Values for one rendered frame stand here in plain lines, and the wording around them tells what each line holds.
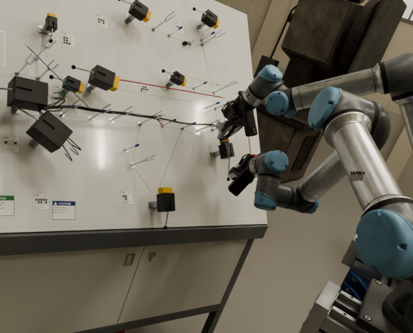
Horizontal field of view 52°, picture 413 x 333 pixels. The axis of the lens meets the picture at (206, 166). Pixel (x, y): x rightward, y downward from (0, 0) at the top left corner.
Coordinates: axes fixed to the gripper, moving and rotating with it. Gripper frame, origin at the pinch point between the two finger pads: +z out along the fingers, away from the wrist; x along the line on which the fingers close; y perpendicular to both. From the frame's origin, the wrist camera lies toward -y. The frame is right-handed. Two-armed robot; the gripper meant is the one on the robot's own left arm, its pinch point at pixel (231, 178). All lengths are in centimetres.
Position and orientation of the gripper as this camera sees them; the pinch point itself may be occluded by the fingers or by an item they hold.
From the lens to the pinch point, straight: 167.7
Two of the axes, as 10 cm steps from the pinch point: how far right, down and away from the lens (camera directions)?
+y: 5.1, -8.0, 3.2
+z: -3.6, 1.4, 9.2
